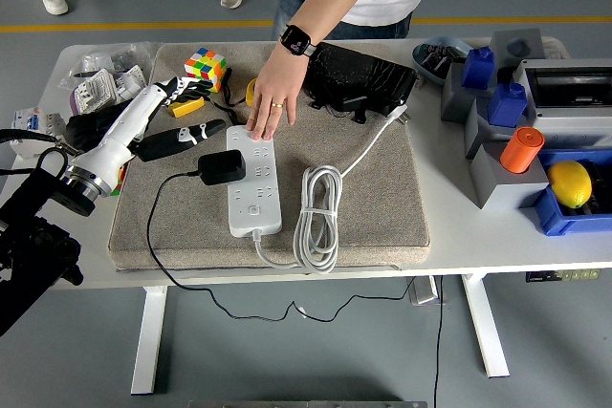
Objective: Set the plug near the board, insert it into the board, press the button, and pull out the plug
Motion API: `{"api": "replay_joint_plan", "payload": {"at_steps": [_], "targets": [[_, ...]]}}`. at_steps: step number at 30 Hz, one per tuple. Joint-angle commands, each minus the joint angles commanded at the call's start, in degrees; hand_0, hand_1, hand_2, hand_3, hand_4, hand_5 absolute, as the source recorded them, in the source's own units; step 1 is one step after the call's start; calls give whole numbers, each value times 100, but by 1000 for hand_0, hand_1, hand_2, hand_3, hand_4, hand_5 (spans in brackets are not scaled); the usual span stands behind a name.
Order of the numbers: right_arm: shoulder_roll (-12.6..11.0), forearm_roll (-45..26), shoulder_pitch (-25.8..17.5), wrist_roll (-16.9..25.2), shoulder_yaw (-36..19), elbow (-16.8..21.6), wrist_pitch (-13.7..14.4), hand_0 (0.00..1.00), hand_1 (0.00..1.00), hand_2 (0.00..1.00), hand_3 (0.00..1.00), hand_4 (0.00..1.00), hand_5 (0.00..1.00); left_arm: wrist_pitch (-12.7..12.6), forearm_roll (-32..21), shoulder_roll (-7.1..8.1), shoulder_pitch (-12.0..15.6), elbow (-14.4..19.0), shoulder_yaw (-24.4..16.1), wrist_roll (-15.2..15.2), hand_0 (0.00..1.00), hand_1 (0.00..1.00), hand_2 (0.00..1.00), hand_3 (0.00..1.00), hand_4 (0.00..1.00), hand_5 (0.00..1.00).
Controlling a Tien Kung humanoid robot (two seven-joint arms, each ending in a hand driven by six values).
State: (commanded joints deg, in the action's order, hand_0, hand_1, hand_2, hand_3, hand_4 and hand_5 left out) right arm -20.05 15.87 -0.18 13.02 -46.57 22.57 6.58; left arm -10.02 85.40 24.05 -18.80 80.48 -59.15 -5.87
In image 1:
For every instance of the grey electrical enclosure box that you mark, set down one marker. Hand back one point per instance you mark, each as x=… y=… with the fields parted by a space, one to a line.
x=564 y=121

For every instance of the person's left hand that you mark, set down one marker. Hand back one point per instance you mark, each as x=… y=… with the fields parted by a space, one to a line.
x=277 y=83

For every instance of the black pen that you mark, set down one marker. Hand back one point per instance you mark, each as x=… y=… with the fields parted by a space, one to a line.
x=83 y=74

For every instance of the beige rounded object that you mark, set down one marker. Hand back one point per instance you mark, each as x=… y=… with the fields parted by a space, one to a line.
x=555 y=47

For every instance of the blue bottle-shaped block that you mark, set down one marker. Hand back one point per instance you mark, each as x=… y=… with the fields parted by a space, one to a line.
x=478 y=69
x=507 y=107

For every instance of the large colourful puzzle cube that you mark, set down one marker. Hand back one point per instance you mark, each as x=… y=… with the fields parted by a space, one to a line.
x=205 y=69

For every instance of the black item in bin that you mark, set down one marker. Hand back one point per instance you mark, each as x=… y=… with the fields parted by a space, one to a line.
x=602 y=188

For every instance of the white wall socket panel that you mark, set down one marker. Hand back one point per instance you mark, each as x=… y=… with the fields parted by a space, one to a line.
x=93 y=90

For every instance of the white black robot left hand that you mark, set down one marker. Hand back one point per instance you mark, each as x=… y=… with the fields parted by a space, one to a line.
x=119 y=135

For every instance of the white circuit breaker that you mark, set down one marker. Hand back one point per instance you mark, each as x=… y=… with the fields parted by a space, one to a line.
x=48 y=123

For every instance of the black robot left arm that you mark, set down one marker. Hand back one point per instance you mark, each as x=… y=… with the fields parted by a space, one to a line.
x=28 y=236

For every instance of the grey block with round hole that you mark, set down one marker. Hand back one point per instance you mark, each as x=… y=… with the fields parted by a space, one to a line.
x=518 y=47

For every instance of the black binder clips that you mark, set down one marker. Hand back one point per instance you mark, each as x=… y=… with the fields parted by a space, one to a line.
x=437 y=61

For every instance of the white plastic socket part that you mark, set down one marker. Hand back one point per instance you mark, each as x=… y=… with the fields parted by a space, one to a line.
x=126 y=80

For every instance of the yellow tape measure dark label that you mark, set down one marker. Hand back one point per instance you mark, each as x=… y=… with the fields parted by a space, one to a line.
x=189 y=108

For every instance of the clear plastic bag of parts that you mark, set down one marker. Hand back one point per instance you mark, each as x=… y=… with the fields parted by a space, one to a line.
x=95 y=57

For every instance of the glossy black case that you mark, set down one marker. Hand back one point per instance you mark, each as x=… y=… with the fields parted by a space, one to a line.
x=363 y=78

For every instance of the blue-grey bowl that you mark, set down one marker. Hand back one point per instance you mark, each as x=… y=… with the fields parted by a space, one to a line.
x=423 y=52

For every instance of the grey metal bracket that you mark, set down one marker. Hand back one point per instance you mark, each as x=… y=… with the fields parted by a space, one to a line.
x=423 y=291

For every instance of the blue plastic bin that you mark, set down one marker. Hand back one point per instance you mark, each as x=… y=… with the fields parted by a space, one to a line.
x=574 y=224

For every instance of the white power strip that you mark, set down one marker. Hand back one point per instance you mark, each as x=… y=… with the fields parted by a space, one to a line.
x=255 y=207

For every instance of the grey-brown mat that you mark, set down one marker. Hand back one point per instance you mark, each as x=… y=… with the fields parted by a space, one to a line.
x=373 y=198

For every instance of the black cloth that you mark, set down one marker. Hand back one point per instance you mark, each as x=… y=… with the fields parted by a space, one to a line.
x=91 y=126

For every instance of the orange cylinder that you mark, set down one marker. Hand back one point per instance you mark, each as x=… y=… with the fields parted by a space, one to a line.
x=521 y=150

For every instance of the white table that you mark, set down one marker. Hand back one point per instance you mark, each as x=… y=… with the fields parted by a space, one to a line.
x=478 y=245

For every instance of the yellow tape measure printed five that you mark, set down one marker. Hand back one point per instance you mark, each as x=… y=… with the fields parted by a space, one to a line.
x=250 y=92

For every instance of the black power adapter plug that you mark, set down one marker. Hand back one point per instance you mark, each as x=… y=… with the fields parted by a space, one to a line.
x=222 y=167

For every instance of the black wrist watch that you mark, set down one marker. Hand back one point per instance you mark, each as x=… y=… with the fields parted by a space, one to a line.
x=297 y=40

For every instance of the yellow lemon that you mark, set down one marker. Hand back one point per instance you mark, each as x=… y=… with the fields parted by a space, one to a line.
x=569 y=186

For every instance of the table height control panel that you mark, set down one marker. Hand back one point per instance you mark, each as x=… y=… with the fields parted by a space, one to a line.
x=564 y=275

